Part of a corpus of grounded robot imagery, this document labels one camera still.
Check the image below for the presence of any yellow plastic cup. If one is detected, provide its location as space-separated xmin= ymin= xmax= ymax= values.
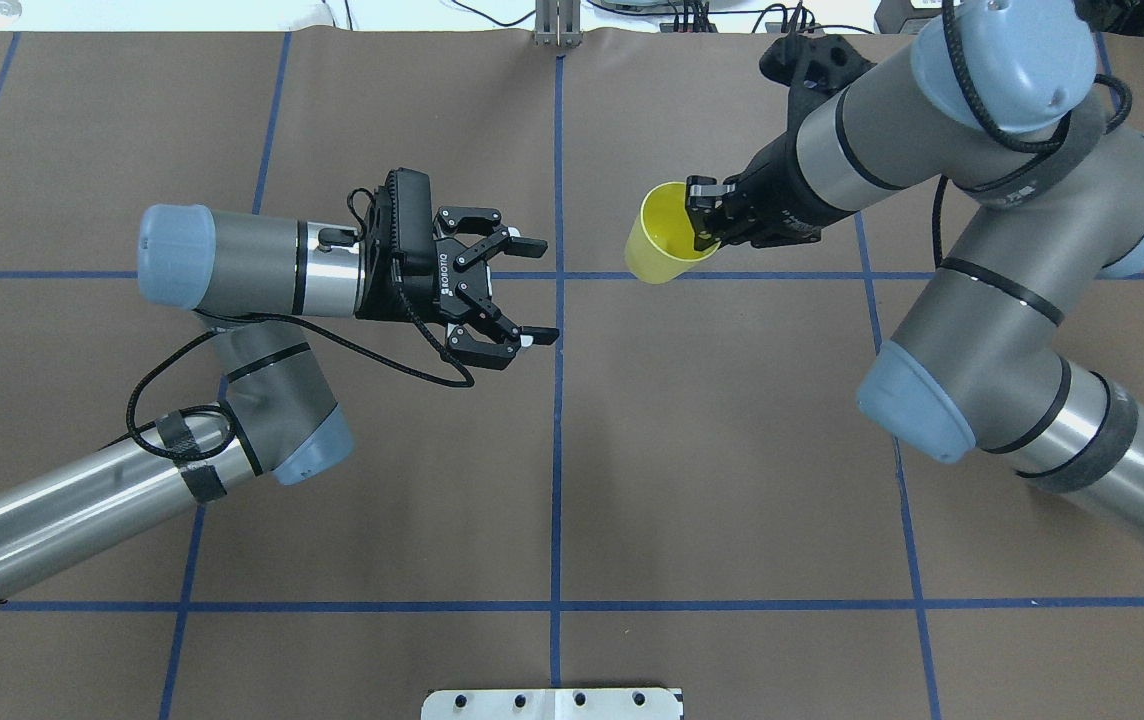
xmin=623 ymin=182 xmax=717 ymax=284

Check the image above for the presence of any aluminium frame post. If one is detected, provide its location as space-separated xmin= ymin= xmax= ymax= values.
xmin=532 ymin=0 xmax=583 ymax=47

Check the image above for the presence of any white pedestal column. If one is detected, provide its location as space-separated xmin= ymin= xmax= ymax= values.
xmin=420 ymin=687 xmax=686 ymax=719

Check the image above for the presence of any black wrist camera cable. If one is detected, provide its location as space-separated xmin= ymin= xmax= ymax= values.
xmin=932 ymin=0 xmax=1135 ymax=271

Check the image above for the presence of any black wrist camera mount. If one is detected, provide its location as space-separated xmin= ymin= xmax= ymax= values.
xmin=758 ymin=32 xmax=877 ymax=98

